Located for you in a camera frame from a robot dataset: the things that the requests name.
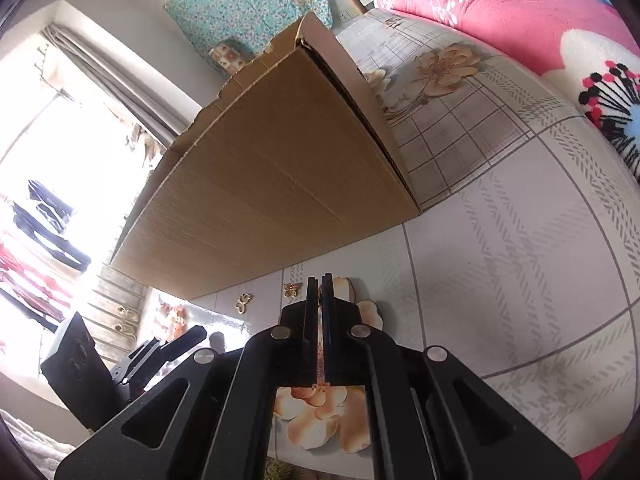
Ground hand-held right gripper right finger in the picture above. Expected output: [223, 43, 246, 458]
[322, 272, 581, 480]

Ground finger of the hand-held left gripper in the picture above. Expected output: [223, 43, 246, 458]
[160, 326, 208, 363]

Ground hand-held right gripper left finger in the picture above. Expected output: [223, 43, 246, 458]
[54, 276, 321, 480]

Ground brown cardboard box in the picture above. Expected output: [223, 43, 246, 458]
[109, 11, 423, 301]

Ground wooden drawer cabinet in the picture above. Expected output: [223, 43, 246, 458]
[82, 265, 151, 356]

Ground beige fluffy blanket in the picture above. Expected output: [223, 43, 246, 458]
[0, 410, 76, 480]

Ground hanging red clothes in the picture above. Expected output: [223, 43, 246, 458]
[0, 240, 68, 333]

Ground hanging dark clothes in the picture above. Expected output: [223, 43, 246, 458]
[12, 180, 92, 271]

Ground floral plaid tablecloth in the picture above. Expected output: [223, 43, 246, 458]
[135, 7, 640, 480]

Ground grey curtain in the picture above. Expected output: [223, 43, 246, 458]
[40, 24, 201, 161]

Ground small patterned box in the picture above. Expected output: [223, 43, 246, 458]
[209, 40, 251, 80]

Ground teal floral cloth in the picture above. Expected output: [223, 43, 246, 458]
[164, 0, 333, 58]

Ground pink floral blanket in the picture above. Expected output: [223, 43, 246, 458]
[372, 0, 640, 473]

